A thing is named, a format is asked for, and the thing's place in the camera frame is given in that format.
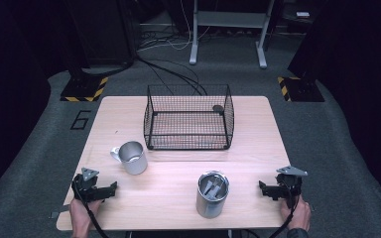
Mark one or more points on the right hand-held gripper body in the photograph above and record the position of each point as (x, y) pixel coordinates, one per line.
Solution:
(290, 185)

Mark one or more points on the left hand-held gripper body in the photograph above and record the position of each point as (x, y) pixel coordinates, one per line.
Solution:
(86, 185)

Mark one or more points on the person's left hand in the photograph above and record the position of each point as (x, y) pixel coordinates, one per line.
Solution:
(82, 211)

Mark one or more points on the person's right hand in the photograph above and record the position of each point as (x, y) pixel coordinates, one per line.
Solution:
(299, 214)

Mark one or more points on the grey tape strip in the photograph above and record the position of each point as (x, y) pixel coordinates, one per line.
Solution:
(59, 212)

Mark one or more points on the steel tumbler cup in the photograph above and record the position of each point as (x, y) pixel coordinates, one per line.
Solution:
(211, 198)

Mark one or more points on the small dark round pad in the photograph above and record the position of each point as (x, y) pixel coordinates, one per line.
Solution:
(218, 108)

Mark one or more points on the black yellow striped stand base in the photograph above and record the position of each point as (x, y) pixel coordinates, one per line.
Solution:
(82, 90)
(302, 90)

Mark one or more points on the black cabinet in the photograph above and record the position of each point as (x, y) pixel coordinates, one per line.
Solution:
(102, 29)

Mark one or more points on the small white device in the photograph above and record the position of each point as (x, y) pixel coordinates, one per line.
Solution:
(303, 14)

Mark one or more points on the white metal desk frame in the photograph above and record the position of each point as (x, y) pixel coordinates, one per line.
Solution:
(231, 19)

